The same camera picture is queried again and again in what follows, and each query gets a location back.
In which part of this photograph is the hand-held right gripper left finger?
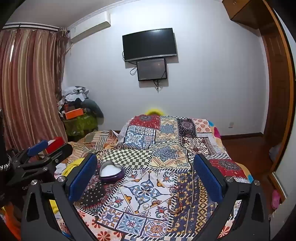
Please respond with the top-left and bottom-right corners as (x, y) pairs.
(21, 153), (99, 241)

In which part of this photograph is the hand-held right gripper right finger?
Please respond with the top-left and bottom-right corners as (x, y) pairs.
(193, 153), (271, 241)

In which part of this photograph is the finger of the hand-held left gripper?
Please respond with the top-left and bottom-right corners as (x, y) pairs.
(16, 143), (74, 173)
(11, 140), (49, 166)

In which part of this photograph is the purple heart-shaped tin box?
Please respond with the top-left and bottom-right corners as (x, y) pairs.
(99, 161), (124, 183)

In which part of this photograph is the red beaded bracelet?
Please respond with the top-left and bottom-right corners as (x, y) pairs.
(168, 195), (186, 214)

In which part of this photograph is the red box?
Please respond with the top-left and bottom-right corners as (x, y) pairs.
(45, 137), (65, 154)

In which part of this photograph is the yellow fleece blanket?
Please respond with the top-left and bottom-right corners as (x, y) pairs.
(50, 158), (88, 214)

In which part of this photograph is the white crumpled cloth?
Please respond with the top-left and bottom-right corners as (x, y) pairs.
(55, 162), (68, 177)

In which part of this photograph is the striped orange quilt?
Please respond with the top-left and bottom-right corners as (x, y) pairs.
(69, 130), (121, 163)

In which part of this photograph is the orange box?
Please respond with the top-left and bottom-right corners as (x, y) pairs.
(64, 108), (85, 120)

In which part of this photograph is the colourful cartoon bedsheet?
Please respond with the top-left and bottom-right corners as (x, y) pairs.
(208, 120), (253, 184)

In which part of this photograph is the patchwork printed blanket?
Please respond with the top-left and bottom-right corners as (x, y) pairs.
(74, 113), (252, 241)

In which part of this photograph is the wooden baseboard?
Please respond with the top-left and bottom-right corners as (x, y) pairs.
(220, 132), (264, 140)

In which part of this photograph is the dark grey cushion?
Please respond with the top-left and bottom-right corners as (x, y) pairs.
(84, 98), (105, 119)

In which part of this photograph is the pile of clothes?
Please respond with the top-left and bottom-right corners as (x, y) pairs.
(56, 86), (91, 114)

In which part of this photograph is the striped brown curtain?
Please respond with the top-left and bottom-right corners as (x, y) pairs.
(0, 27), (69, 152)

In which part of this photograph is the pink slipper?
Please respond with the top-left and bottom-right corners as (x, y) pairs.
(270, 189), (281, 210)

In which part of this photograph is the white bag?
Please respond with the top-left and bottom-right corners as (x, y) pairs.
(268, 142), (283, 163)

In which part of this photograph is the yellow round object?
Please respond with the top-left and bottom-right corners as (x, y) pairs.
(145, 108), (164, 116)

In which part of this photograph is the wooden door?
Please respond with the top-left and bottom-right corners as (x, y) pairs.
(261, 0), (296, 194)

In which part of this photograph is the white curtain rod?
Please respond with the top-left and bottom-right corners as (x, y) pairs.
(2, 22), (69, 32)

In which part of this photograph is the white air conditioner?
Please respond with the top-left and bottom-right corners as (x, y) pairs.
(68, 11), (112, 44)

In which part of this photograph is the wooden overhead cabinet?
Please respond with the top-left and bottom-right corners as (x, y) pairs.
(221, 0), (279, 30)

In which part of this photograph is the small black wall monitor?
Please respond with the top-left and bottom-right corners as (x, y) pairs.
(136, 58), (168, 82)

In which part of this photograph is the large black wall television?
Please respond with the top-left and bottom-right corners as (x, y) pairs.
(122, 28), (178, 62)

